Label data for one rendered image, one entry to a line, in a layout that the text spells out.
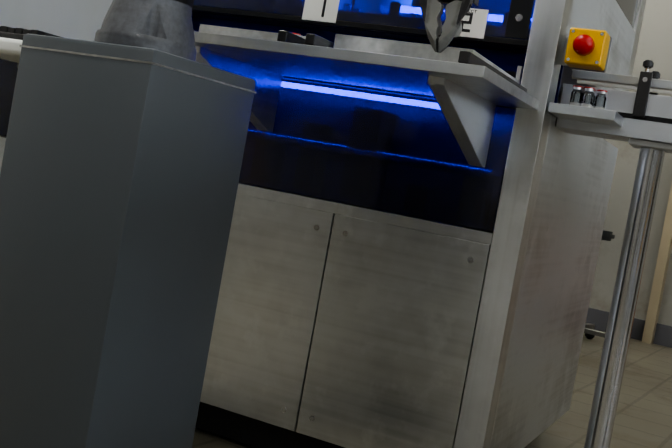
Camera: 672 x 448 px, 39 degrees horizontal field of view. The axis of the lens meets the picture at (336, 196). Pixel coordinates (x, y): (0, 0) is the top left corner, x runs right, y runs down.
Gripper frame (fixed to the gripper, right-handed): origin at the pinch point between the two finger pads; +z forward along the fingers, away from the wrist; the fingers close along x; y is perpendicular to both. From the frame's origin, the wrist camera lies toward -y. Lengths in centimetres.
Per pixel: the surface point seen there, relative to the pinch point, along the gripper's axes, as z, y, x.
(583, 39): -8.9, 30.4, -17.9
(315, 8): -10, 34, 42
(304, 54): 5.4, -6.1, 21.8
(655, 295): 62, 416, -4
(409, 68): 5.5, -6.0, 1.9
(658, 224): 22, 424, 2
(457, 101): 8.4, 8.9, -2.4
